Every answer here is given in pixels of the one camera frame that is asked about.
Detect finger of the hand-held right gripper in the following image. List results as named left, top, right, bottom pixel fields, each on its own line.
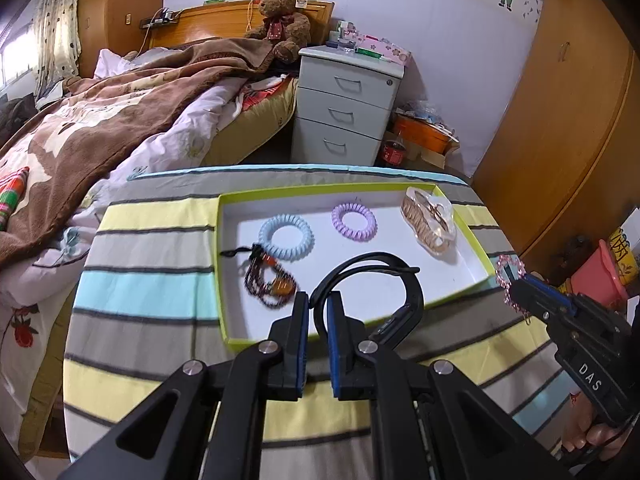
left=505, top=280, right=557, bottom=324
left=522, top=272, right=581, bottom=318

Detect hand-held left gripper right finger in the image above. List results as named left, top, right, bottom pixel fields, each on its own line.
left=326, top=291, right=571, bottom=480

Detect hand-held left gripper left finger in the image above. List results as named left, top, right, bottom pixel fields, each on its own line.
left=57, top=291, right=310, bottom=480

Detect pink beaded keychain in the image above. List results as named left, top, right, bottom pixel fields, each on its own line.
left=495, top=254, right=534, bottom=324

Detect dark beaded bracelet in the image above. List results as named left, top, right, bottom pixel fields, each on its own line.
left=244, top=252, right=301, bottom=311

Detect black watch band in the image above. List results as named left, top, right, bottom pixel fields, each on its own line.
left=309, top=252, right=426, bottom=351

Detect green shallow box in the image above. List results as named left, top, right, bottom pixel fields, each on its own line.
left=216, top=182, right=497, bottom=352

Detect clear hair claw clip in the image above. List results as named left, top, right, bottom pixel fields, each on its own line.
left=400, top=186, right=457, bottom=260

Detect black cord charm bracelet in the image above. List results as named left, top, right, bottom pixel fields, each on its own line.
left=220, top=244, right=264, bottom=261

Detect blue spiral hair tie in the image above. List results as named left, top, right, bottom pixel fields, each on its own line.
left=258, top=214, right=315, bottom=262

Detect purple spiral hair tie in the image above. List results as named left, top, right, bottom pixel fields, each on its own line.
left=331, top=202, right=377, bottom=240

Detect person's right hand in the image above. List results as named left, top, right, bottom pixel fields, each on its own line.
left=560, top=392, right=622, bottom=462

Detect pink basket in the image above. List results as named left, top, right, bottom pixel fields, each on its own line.
left=570, top=239, right=629, bottom=306

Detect yellow box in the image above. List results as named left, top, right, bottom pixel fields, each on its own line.
left=607, top=227, right=640, bottom=281

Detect large wooden wardrobe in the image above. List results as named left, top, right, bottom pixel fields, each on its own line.
left=472, top=0, right=640, bottom=262

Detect orange bin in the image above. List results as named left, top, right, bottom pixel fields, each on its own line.
left=392, top=110, right=459, bottom=155

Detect red can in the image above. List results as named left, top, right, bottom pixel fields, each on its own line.
left=381, top=141, right=406, bottom=167

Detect grey nightstand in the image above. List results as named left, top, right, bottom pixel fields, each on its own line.
left=291, top=45, right=404, bottom=167

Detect red printed cushion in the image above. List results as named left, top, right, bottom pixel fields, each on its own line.
left=235, top=77, right=296, bottom=111

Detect pink tissue box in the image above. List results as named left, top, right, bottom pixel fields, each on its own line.
left=355, top=35, right=414, bottom=66

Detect brown blanket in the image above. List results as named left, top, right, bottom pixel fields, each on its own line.
left=0, top=35, right=282, bottom=269

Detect bottles on nightstand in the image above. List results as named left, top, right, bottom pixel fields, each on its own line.
left=327, top=20, right=359, bottom=51

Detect red green striped cloth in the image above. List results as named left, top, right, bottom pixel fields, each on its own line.
left=0, top=166, right=31, bottom=234

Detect wooden headboard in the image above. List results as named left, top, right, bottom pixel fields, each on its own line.
left=147, top=0, right=335, bottom=54

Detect brown teddy bear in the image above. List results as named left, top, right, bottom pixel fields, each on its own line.
left=244, top=0, right=312, bottom=64

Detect power strip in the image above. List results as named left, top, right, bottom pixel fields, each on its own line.
left=140, top=10, right=181, bottom=29

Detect narrow wooden cabinet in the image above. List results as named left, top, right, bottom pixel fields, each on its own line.
left=77, top=0, right=169, bottom=79

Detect dotted curtain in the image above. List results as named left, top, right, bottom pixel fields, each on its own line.
left=32, top=0, right=82, bottom=81

